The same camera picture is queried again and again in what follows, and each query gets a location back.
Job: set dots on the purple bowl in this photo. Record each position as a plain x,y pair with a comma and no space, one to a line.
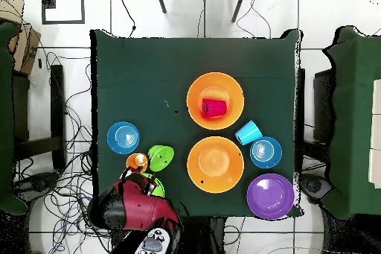
270,196

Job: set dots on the dark green covered table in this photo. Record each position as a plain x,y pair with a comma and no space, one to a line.
354,117
6,117

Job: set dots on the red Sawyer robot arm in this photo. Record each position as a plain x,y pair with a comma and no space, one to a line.
143,209

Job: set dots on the dark green table cloth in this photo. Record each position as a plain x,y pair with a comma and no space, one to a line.
148,72

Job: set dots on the black floor frame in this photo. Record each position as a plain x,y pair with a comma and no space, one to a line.
48,0

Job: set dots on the black metal stand frame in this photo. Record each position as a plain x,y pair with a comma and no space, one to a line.
58,102

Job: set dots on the black tripod leg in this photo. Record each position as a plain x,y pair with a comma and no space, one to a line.
239,5
160,0

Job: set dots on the small green bowl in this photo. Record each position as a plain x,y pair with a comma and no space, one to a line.
160,158

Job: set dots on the orange cup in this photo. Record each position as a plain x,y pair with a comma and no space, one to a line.
137,161

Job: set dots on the black pedestal foot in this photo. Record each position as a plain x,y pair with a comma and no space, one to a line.
314,185
38,182

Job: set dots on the blue bowl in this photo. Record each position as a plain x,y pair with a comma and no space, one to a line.
123,137
265,152

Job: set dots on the cardboard box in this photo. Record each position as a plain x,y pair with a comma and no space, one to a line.
26,48

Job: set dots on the red cup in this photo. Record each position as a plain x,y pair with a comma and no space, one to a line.
215,108

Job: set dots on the white box stack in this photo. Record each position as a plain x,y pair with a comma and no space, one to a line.
376,102

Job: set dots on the large green bowl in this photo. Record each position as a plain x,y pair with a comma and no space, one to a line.
159,189

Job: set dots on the blue cup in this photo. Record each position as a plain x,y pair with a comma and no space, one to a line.
248,132

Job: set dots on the large orange bowl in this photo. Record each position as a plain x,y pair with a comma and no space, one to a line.
215,164
229,87

